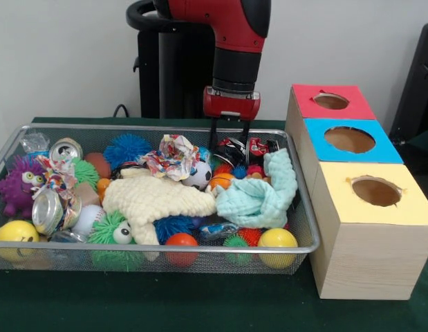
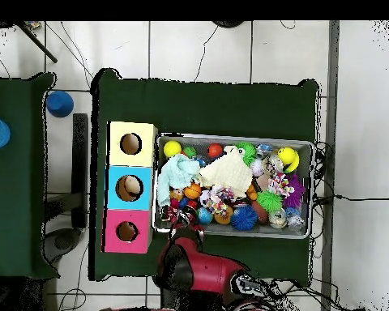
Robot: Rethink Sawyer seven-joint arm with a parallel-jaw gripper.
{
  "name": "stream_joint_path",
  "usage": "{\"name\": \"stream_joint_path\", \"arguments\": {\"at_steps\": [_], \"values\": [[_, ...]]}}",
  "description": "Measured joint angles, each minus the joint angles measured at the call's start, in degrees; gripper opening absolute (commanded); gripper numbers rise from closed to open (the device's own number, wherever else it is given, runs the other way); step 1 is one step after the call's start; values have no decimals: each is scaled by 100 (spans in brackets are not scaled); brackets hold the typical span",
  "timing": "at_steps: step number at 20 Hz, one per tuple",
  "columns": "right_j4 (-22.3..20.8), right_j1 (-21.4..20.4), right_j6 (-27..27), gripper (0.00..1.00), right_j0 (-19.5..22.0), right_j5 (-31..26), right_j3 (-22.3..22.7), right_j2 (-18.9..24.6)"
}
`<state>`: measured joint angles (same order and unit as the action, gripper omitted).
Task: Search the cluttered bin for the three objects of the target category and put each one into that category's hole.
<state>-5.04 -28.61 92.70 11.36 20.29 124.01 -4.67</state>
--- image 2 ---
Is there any blue spiky ball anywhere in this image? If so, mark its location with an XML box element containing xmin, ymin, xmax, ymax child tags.
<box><xmin>229</xmin><ymin>204</ymin><xmax>259</xmax><ymax>232</ymax></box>

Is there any thin black floor cable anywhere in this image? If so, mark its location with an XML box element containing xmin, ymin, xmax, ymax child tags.
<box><xmin>193</xmin><ymin>25</ymin><xmax>220</xmax><ymax>82</ymax></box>

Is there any black power cable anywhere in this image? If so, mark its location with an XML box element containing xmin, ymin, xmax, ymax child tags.
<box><xmin>312</xmin><ymin>193</ymin><xmax>389</xmax><ymax>204</ymax></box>

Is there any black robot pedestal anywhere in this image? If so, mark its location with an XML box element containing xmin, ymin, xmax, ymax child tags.
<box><xmin>160</xmin><ymin>284</ymin><xmax>228</xmax><ymax>311</ymax></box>

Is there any green furry toy with eyes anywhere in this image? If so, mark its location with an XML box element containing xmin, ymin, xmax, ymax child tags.
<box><xmin>234</xmin><ymin>141</ymin><xmax>258</xmax><ymax>168</ymax></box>

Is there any yellow smiley ball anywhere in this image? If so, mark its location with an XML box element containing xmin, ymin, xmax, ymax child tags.
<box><xmin>276</xmin><ymin>146</ymin><xmax>301</xmax><ymax>173</ymax></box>

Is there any colourful paper wad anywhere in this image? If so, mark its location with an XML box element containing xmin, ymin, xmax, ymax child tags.
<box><xmin>199</xmin><ymin>185</ymin><xmax>237</xmax><ymax>215</ymax></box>

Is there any purple spiky monster toy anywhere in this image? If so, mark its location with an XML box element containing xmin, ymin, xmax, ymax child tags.
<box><xmin>283</xmin><ymin>174</ymin><xmax>307</xmax><ymax>208</ymax></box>

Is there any dark green side table cloth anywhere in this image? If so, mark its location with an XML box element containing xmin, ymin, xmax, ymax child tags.
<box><xmin>0</xmin><ymin>72</ymin><xmax>59</xmax><ymax>279</ymax></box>

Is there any silver crushed soda can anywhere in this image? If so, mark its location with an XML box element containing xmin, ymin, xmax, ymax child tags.
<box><xmin>267</xmin><ymin>208</ymin><xmax>288</xmax><ymax>229</ymax></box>

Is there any mint green cloth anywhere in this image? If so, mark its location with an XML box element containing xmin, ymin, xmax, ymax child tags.
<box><xmin>156</xmin><ymin>153</ymin><xmax>202</xmax><ymax>208</ymax></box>

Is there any cream waffle cloth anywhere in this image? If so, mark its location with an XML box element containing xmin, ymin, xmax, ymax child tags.
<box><xmin>199</xmin><ymin>150</ymin><xmax>254</xmax><ymax>198</ymax></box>

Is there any black tripod leg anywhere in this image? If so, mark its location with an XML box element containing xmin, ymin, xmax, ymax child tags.
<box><xmin>17</xmin><ymin>22</ymin><xmax>58</xmax><ymax>63</ymax></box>

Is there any plain yellow ball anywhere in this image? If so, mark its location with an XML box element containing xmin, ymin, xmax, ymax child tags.
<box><xmin>162</xmin><ymin>139</ymin><xmax>182</xmax><ymax>159</ymax></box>

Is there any black round base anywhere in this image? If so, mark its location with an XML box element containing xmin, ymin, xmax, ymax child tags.
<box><xmin>212</xmin><ymin>21</ymin><xmax>244</xmax><ymax>29</ymax></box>

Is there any wooden box with three holes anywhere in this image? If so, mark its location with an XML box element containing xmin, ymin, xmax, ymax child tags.
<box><xmin>101</xmin><ymin>121</ymin><xmax>159</xmax><ymax>254</ymax></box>

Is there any black upright panel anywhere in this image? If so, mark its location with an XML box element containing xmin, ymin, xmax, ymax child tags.
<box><xmin>71</xmin><ymin>113</ymin><xmax>89</xmax><ymax>229</ymax></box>

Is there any silver wire mesh bin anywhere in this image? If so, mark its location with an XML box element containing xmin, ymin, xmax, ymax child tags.
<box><xmin>152</xmin><ymin>130</ymin><xmax>315</xmax><ymax>241</ymax></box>

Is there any dark stand base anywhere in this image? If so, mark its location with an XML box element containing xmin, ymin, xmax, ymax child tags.
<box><xmin>41</xmin><ymin>226</ymin><xmax>84</xmax><ymax>264</ymax></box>

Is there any blue plastic cup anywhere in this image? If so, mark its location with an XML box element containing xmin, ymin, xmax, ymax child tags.
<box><xmin>45</xmin><ymin>90</ymin><xmax>75</xmax><ymax>118</ymax></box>

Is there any red orange ball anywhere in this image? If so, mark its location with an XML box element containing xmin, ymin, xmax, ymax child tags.
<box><xmin>207</xmin><ymin>143</ymin><xmax>224</xmax><ymax>159</ymax></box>

